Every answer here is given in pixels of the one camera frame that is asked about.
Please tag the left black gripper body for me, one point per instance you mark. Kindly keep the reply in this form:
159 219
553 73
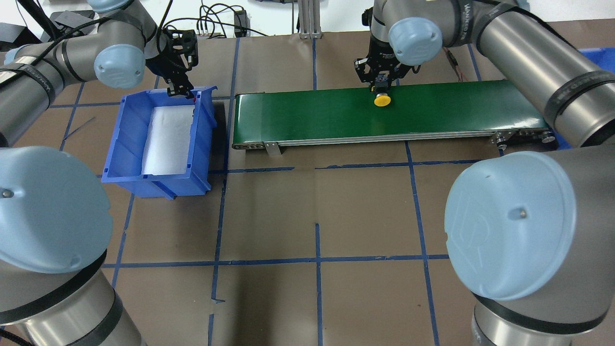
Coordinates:
166 67

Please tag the aluminium frame post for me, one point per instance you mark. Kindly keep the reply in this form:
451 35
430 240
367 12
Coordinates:
309 19

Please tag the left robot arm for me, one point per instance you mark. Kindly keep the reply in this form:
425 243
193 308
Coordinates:
56 223

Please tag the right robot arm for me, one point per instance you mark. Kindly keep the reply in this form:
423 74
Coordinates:
530 234

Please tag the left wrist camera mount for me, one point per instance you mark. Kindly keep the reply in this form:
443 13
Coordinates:
181 41

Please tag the green conveyor belt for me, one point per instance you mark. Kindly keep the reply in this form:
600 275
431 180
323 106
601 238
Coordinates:
494 109

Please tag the blue plastic bin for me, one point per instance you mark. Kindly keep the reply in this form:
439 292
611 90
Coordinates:
603 57
123 162

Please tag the right blue plastic bin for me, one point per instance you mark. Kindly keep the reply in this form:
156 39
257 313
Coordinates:
603 57

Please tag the black power adapter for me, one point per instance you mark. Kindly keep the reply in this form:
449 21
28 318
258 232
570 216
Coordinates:
241 23

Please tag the white foam bin liner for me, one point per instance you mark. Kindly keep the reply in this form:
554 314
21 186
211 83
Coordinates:
168 140

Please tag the yellow push button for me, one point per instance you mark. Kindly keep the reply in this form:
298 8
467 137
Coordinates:
380 88

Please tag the left blue plastic bin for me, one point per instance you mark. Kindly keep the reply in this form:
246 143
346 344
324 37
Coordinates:
123 162

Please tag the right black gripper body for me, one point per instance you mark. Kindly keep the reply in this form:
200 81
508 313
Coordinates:
379 58

